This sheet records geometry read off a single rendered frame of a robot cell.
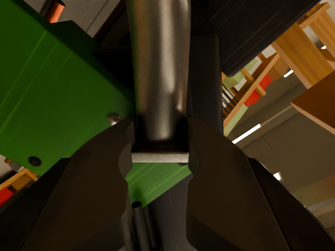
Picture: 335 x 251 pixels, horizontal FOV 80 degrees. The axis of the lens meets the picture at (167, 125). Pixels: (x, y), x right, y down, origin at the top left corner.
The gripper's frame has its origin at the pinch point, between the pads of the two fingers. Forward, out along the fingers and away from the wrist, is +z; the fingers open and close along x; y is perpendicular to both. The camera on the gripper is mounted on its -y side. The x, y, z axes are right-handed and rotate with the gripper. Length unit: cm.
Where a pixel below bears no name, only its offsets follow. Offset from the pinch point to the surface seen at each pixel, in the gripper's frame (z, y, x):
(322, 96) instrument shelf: 38, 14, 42
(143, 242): 0.2, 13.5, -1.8
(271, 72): 332, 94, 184
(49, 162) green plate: 2.5, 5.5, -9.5
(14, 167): 14.6, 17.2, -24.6
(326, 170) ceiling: 292, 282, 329
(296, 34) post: 70, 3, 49
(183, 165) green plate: 2.3, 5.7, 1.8
